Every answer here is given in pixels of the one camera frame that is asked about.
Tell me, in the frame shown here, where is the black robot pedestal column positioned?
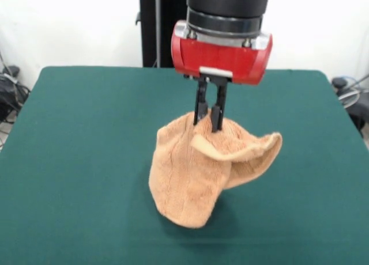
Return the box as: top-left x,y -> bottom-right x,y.
134,0 -> 190,69

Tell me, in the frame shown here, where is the black wheeled stand base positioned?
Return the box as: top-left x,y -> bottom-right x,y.
330,76 -> 369,139

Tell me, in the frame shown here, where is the orange terry towel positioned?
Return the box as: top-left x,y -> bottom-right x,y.
148,111 -> 283,229

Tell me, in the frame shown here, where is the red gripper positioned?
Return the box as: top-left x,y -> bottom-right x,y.
170,20 -> 273,133

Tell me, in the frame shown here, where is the black cable tangle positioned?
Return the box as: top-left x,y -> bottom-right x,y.
0,65 -> 32,124

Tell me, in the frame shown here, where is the dark green table cloth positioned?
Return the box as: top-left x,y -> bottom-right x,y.
0,65 -> 369,265

